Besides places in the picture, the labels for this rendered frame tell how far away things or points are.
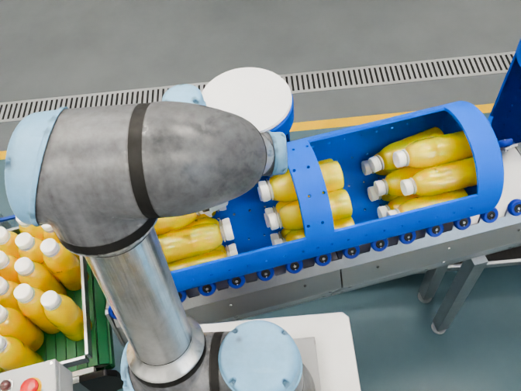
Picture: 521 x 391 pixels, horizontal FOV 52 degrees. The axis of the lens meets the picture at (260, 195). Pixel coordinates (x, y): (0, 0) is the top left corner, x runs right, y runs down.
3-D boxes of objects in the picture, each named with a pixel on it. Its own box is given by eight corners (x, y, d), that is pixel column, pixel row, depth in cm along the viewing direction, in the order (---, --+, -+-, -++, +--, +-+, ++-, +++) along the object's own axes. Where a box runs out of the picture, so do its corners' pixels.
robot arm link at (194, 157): (259, 86, 46) (285, 119, 95) (136, 95, 47) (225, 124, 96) (267, 219, 47) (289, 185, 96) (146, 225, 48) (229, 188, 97)
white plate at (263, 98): (195, 137, 151) (196, 140, 152) (293, 132, 149) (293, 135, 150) (201, 69, 166) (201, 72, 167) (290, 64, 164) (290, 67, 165)
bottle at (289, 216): (350, 219, 128) (279, 238, 127) (342, 194, 130) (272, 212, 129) (354, 210, 121) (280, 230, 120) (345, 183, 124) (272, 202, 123)
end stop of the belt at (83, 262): (92, 358, 126) (87, 354, 123) (89, 358, 126) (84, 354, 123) (84, 219, 148) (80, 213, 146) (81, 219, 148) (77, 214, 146)
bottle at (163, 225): (133, 248, 124) (205, 225, 124) (122, 236, 118) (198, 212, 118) (129, 223, 128) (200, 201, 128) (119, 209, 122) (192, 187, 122)
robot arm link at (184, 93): (156, 115, 92) (161, 80, 97) (170, 154, 101) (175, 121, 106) (201, 112, 91) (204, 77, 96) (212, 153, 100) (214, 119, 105)
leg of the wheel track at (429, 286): (433, 301, 226) (470, 225, 174) (420, 305, 226) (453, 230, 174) (428, 288, 229) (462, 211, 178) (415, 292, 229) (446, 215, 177)
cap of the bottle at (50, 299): (60, 291, 122) (56, 288, 121) (60, 306, 120) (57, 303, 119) (43, 295, 122) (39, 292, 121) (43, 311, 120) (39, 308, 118)
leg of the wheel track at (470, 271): (448, 332, 218) (491, 262, 166) (434, 336, 218) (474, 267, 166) (442, 319, 221) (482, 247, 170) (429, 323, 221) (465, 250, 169)
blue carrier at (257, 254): (488, 234, 134) (519, 155, 113) (147, 323, 128) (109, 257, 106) (438, 157, 153) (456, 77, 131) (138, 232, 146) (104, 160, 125)
